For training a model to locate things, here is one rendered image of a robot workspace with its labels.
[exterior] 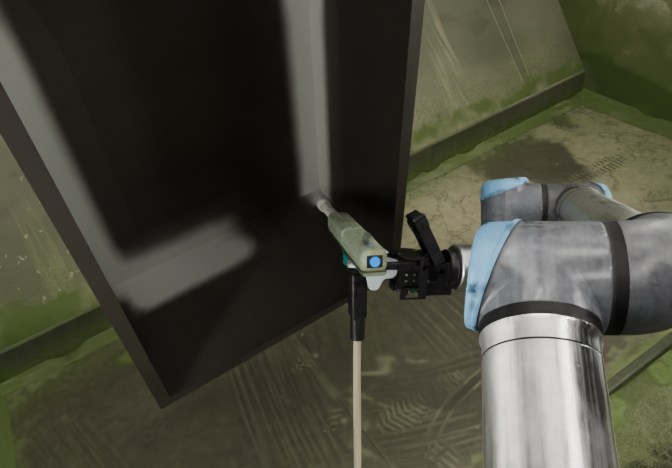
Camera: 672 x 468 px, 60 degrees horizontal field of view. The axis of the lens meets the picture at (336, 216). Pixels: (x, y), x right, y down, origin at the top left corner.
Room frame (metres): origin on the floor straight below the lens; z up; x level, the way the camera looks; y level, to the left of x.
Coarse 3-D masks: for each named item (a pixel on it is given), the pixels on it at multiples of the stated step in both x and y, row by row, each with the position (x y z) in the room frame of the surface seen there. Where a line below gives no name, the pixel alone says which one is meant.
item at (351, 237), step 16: (320, 208) 1.12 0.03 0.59; (336, 224) 0.91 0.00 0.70; (352, 224) 0.88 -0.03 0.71; (336, 240) 0.90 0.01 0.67; (352, 240) 0.79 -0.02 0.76; (368, 240) 0.75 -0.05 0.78; (352, 256) 0.76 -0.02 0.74; (368, 256) 0.71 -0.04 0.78; (384, 256) 0.71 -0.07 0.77; (352, 272) 0.78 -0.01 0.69; (368, 272) 0.70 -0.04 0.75; (384, 272) 0.70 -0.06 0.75; (352, 288) 0.77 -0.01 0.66; (352, 304) 0.75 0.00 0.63; (352, 320) 0.75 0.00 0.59; (352, 336) 0.73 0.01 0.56
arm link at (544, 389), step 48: (480, 240) 0.43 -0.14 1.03; (528, 240) 0.41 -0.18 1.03; (576, 240) 0.40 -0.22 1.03; (624, 240) 0.39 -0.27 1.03; (480, 288) 0.39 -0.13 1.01; (528, 288) 0.37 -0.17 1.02; (576, 288) 0.36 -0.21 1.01; (624, 288) 0.35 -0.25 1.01; (480, 336) 0.36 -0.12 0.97; (528, 336) 0.32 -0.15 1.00; (576, 336) 0.32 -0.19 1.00; (528, 384) 0.28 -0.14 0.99; (576, 384) 0.28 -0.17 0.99; (528, 432) 0.25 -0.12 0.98; (576, 432) 0.24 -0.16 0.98
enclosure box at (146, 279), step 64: (0, 0) 0.93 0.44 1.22; (64, 0) 0.97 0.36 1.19; (128, 0) 1.02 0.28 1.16; (192, 0) 1.08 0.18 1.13; (256, 0) 1.14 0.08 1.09; (320, 0) 1.15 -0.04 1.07; (384, 0) 0.96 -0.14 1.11; (0, 64) 0.93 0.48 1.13; (64, 64) 0.98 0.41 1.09; (128, 64) 1.03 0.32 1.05; (192, 64) 1.09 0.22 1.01; (256, 64) 1.16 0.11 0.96; (320, 64) 1.19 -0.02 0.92; (384, 64) 0.97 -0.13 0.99; (0, 128) 0.59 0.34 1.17; (64, 128) 0.98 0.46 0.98; (128, 128) 1.03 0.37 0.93; (192, 128) 1.10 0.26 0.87; (256, 128) 1.17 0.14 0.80; (320, 128) 1.23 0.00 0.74; (384, 128) 0.99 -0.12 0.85; (64, 192) 0.98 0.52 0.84; (128, 192) 1.04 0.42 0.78; (192, 192) 1.11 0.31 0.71; (256, 192) 1.20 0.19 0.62; (384, 192) 1.01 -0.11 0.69; (128, 256) 1.05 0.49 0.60; (192, 256) 1.10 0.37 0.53; (256, 256) 1.08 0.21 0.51; (320, 256) 1.06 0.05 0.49; (128, 320) 0.94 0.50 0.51; (192, 320) 0.92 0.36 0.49; (256, 320) 0.90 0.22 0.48; (192, 384) 0.75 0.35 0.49
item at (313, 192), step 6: (306, 186) 1.25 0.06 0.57; (312, 186) 1.24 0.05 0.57; (318, 186) 1.24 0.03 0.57; (324, 186) 1.24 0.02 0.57; (300, 192) 1.25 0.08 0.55; (306, 192) 1.23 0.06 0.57; (312, 192) 1.21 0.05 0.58; (318, 192) 1.20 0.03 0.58; (324, 192) 1.21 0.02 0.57; (330, 192) 1.24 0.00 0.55; (300, 198) 1.24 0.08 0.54; (306, 198) 1.21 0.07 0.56; (312, 198) 1.19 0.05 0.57; (318, 198) 1.17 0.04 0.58; (330, 198) 1.21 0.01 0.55; (306, 204) 1.21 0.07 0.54; (312, 204) 1.18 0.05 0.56
